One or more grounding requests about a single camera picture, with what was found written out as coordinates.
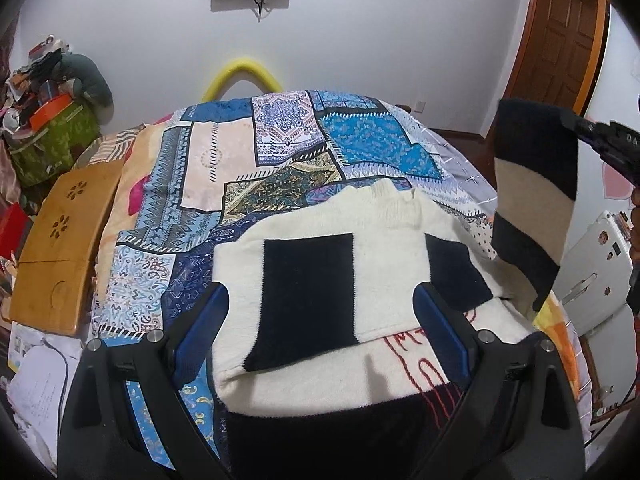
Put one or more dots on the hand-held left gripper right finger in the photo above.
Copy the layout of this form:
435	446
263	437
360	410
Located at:
441	332

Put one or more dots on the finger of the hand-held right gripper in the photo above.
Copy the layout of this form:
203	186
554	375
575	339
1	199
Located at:
582	127

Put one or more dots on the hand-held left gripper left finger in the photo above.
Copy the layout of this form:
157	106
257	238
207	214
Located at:
200	332

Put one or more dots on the white and black knit sweater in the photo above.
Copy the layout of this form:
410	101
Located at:
390	240

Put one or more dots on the brown wooden door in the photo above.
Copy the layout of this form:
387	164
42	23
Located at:
555	45

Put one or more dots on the grey bed sheet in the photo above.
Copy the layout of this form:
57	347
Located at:
462	170

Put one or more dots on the wooden lap desk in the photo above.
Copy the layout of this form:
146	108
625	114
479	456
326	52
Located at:
65	240

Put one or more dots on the patchwork printed blanket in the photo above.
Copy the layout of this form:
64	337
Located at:
210	160

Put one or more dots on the red box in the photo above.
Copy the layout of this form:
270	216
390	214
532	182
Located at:
12	232

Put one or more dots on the green fabric bag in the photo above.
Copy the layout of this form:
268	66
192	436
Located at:
55	140

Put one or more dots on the yellow foam tube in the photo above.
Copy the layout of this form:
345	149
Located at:
240	67

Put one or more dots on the orange box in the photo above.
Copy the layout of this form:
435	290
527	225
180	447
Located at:
50	110

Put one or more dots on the pile of mixed clutter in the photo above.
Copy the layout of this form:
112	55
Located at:
30	75

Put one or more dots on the pink heart wall sticker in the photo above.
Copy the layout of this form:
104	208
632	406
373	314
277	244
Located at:
617	182

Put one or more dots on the white wall socket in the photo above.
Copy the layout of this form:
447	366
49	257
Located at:
418	106

